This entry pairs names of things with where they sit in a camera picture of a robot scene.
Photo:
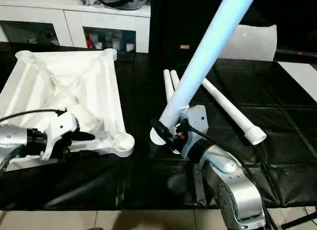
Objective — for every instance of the black metal rod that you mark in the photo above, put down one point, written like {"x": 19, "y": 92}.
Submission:
{"x": 297, "y": 220}

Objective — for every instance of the white plastic table leg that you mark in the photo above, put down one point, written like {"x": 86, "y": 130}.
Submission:
{"x": 230, "y": 106}
{"x": 198, "y": 61}
{"x": 168, "y": 84}
{"x": 174, "y": 79}

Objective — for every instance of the black cabinet with gold label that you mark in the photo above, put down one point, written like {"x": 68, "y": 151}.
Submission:
{"x": 168, "y": 22}

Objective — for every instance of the white cabinet with glass doors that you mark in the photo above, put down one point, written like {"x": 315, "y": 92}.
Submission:
{"x": 69, "y": 24}

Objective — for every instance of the black work mat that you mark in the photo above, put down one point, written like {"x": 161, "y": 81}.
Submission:
{"x": 272, "y": 116}

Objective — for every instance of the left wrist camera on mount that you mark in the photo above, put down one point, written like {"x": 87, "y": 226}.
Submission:
{"x": 62, "y": 123}

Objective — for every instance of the white plastic table top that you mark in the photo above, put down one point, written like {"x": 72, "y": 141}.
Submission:
{"x": 74, "y": 66}

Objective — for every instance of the white flat board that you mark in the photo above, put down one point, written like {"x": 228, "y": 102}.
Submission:
{"x": 302, "y": 76}

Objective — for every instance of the grey rounded container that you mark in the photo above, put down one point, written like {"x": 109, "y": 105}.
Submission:
{"x": 123, "y": 1}

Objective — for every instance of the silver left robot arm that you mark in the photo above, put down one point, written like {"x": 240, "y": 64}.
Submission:
{"x": 12, "y": 137}

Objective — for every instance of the black horizontal bar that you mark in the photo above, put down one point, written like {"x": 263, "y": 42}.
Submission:
{"x": 292, "y": 53}

